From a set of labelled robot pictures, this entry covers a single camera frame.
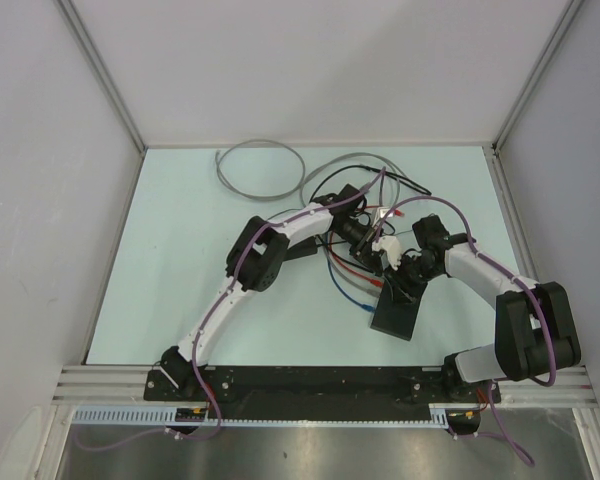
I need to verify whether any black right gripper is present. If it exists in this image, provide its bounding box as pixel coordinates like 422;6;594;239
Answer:
382;253;441;306

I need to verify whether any black Mercury network switch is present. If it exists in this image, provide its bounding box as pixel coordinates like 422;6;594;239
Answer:
370;284;426;341

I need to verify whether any red ethernet cable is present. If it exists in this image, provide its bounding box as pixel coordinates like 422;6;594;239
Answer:
327;209;406;289

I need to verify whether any small black adapter box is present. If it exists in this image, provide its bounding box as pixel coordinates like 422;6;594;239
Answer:
284;239;318;261

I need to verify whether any black ethernet cable teal plug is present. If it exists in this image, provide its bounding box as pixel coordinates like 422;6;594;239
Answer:
356;165;432;196

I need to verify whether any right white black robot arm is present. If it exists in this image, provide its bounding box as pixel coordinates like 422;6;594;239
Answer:
372;215;582;401

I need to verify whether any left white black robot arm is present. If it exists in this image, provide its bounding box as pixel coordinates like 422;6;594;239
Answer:
153;184;370;400

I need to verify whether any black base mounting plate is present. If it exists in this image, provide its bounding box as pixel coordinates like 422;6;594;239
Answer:
143;366;501;426

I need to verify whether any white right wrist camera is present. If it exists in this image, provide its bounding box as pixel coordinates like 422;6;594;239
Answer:
372;235;403;270

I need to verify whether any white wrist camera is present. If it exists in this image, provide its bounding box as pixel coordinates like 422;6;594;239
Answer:
371;206;393;229
372;235;403;270

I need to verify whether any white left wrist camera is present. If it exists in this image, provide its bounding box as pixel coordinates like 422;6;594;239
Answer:
371;206;393;229

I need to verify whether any blue ethernet cable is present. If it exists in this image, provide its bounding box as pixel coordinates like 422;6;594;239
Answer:
327;249;376;314

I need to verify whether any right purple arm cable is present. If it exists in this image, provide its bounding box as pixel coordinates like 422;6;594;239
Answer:
372;195;556;467

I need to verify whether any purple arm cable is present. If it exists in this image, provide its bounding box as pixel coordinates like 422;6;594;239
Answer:
73;167;387;450
372;195;556;467

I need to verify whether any thin black power cord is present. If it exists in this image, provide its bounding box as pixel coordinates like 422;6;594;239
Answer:
302;167;371;251

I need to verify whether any long grey ethernet cable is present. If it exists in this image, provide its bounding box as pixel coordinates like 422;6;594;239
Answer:
213;139;416;206

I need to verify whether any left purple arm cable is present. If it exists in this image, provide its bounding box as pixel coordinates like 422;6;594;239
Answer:
73;167;387;450

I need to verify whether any aluminium front frame rail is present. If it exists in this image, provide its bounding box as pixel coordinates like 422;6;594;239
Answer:
52;365;598;409

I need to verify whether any right aluminium corner post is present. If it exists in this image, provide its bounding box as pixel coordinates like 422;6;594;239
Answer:
491;0;587;155

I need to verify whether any aluminium corner post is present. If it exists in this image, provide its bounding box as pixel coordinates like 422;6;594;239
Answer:
53;0;147;156
491;0;587;155

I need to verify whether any white slotted cable duct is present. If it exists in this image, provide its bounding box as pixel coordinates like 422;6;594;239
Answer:
72;405;448;429

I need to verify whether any left aluminium corner post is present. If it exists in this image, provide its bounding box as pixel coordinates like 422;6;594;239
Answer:
53;0;147;156

